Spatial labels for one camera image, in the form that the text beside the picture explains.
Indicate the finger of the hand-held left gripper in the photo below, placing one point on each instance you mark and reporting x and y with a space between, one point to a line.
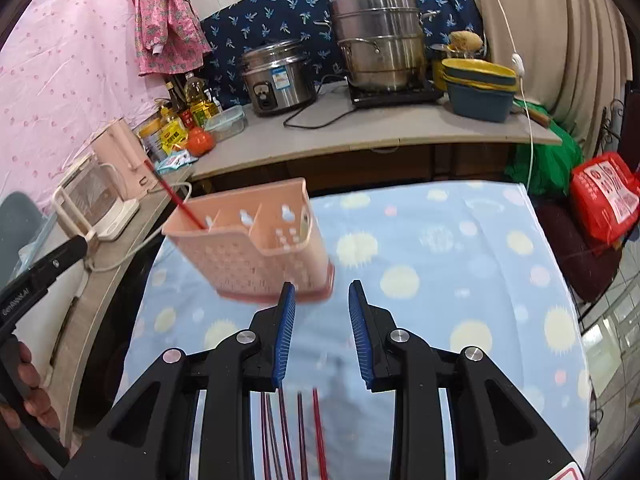
55 262

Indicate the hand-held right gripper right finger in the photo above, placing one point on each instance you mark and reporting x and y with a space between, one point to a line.
358 332

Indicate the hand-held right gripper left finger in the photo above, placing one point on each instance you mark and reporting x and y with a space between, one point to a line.
284 332

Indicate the orange plastic basket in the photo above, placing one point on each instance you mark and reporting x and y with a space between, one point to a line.
250 260

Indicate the dark maroon chopstick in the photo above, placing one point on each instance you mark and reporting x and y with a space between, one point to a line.
265 435
301 435
286 435

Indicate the red chopstick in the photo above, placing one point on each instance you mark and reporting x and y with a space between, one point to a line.
175 197
319 435

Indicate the person's left hand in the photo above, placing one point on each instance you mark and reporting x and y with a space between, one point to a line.
42 407

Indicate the grey rounded panel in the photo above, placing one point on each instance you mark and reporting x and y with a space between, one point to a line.
20 230

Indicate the wood grain side shelf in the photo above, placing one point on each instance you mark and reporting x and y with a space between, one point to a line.
105 300

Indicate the white glass kettle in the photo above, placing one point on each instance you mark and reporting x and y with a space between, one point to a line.
95 195

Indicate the blue dotted tablecloth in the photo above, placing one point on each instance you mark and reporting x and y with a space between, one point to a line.
450 260

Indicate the pink electric kettle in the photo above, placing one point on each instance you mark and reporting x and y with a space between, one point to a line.
120 160

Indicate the blue wipes packet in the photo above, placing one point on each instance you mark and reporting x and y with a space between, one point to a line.
172 162

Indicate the milk powder can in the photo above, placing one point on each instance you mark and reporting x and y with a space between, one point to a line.
152 142

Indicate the yellow snack packet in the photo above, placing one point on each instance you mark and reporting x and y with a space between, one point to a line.
174 135

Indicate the red tomato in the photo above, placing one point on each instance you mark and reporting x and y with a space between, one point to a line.
201 142

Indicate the pink dotted sheet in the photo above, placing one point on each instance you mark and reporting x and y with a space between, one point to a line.
65 60

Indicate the dark soy sauce bottle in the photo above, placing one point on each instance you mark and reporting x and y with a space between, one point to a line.
176 97

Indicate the grey top counter table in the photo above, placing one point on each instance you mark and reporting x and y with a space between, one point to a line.
400 130

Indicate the clear food container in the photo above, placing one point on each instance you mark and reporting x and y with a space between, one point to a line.
225 122

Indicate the cooking oil bottle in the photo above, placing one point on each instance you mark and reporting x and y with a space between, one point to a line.
197 95

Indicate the dark maroon chair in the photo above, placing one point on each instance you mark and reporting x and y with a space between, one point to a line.
575 255

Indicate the black induction cooker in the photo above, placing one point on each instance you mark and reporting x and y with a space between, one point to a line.
395 97

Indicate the steel rice cooker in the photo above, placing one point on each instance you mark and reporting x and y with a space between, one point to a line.
280 80

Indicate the blue basin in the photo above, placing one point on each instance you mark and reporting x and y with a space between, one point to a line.
480 105

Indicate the green plastic bag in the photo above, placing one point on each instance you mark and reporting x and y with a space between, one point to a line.
555 160

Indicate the pink pineapple print garment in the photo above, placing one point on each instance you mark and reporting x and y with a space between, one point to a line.
165 20

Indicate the yellow container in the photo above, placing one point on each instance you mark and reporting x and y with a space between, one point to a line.
438 75

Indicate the red plastic bag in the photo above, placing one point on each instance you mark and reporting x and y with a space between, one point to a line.
605 195

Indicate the yellow basin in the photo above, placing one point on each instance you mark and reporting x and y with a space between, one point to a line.
475 69

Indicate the steel steamer pot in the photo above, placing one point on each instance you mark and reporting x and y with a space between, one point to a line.
380 40

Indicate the loofah sponge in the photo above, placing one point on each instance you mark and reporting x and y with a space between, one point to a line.
465 41

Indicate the navy leaf print cloth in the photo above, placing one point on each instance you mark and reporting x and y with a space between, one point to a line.
280 10

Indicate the beige curtain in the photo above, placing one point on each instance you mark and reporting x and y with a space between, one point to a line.
565 35

